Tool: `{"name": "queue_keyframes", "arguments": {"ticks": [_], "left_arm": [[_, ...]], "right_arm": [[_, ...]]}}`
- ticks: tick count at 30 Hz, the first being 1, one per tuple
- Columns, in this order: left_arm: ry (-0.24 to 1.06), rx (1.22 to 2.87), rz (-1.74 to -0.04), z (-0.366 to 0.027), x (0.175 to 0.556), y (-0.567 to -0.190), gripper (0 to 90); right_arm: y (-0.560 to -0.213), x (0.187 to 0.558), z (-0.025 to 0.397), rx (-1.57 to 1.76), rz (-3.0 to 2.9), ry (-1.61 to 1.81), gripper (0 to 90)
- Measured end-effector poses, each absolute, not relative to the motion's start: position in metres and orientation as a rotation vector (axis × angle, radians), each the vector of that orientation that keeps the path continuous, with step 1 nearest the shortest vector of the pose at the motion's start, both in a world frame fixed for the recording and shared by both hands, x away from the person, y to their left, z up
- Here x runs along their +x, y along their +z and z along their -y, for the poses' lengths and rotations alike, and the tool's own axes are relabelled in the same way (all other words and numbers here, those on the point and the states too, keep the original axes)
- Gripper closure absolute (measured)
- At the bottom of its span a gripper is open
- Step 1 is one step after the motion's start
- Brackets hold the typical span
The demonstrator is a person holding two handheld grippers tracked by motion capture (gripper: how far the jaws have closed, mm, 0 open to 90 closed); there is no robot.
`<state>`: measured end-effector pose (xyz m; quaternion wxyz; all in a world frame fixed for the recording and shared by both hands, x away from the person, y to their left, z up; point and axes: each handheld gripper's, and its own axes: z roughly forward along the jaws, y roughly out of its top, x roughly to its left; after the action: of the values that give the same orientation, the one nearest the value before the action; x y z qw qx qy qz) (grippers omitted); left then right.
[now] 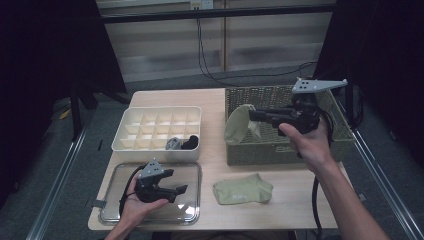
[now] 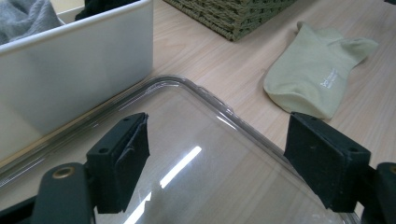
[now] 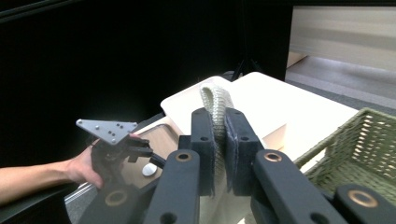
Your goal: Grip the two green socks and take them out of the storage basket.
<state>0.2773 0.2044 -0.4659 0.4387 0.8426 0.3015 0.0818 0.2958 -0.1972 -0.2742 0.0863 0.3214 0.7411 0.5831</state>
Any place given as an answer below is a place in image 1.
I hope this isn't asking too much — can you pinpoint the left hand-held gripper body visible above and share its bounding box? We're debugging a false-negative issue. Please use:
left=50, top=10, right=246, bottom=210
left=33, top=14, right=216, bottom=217
left=134, top=158, right=178, bottom=204

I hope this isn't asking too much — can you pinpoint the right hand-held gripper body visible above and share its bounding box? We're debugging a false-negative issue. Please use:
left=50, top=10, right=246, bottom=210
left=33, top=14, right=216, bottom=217
left=266, top=77, right=348, bottom=136

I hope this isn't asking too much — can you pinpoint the clear plastic lid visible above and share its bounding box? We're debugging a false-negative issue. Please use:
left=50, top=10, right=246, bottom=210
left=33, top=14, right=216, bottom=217
left=99, top=162, right=203, bottom=225

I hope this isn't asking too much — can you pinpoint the white divided organizer box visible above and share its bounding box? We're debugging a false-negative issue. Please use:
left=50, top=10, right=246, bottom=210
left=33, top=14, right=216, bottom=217
left=111, top=105, right=203, bottom=164

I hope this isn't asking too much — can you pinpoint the pale green sock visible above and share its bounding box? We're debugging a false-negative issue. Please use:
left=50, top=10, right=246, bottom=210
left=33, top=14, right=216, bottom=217
left=223, top=103, right=262, bottom=145
left=212, top=173, right=274, bottom=205

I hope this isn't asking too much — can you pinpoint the grey sock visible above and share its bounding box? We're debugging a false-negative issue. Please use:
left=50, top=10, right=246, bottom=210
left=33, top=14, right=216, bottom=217
left=165, top=137, right=183, bottom=151

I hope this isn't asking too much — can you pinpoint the green woven basket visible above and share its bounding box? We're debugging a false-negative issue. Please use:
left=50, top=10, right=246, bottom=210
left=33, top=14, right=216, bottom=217
left=224, top=83, right=356, bottom=167

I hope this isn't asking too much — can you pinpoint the black sock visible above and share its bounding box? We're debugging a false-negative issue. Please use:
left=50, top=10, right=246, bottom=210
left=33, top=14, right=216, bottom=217
left=181, top=134, right=200, bottom=150

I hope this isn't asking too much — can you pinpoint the person's left hand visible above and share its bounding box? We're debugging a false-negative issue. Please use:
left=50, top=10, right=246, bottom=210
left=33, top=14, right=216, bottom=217
left=119, top=173, right=169, bottom=231

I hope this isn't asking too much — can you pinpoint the person's right hand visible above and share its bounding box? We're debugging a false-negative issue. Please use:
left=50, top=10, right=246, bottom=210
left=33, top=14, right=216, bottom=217
left=279, top=118, right=336, bottom=174

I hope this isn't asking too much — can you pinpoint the person's clothing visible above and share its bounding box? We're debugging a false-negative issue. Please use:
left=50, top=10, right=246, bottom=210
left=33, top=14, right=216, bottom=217
left=168, top=230, right=298, bottom=240

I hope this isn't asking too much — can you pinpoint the black horizontal bar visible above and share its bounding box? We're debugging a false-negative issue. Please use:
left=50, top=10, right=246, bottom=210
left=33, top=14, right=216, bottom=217
left=99, top=3, right=337, bottom=24

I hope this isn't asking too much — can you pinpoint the black stand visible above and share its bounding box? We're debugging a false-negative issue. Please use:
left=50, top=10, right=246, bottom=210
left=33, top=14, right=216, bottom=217
left=69, top=78, right=132, bottom=143

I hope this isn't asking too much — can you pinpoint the black curtain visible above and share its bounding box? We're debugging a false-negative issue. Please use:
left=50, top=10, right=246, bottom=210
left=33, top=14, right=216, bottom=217
left=313, top=0, right=424, bottom=168
left=0, top=0, right=128, bottom=201

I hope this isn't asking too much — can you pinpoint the left hand-held gripper cable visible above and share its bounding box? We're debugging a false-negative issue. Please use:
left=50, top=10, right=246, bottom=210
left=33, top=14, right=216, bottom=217
left=118, top=164, right=148, bottom=214

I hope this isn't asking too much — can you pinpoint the hand-held gripper cable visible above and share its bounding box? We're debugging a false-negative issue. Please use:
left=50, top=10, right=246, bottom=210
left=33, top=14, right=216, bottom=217
left=311, top=109, right=334, bottom=240
left=118, top=164, right=148, bottom=214

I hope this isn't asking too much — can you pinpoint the black wall cable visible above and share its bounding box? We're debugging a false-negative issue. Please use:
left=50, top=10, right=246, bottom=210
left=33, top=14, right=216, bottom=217
left=198, top=18, right=319, bottom=81
left=196, top=18, right=243, bottom=88

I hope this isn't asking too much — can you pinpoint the wooden post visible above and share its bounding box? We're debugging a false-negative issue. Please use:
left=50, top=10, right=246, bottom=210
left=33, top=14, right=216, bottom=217
left=220, top=0, right=230, bottom=72

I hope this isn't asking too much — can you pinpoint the aluminium floor rail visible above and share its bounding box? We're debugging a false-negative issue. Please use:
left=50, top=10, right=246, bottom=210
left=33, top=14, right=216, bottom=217
left=334, top=96, right=424, bottom=240
left=25, top=126, right=90, bottom=240

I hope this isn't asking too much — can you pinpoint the right hand-held gripper cable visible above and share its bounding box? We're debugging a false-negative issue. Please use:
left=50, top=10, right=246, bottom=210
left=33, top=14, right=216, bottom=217
left=311, top=109, right=334, bottom=240

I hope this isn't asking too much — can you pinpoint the wall power socket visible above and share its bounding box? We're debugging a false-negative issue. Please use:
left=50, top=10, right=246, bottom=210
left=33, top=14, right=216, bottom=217
left=189, top=0, right=214, bottom=10

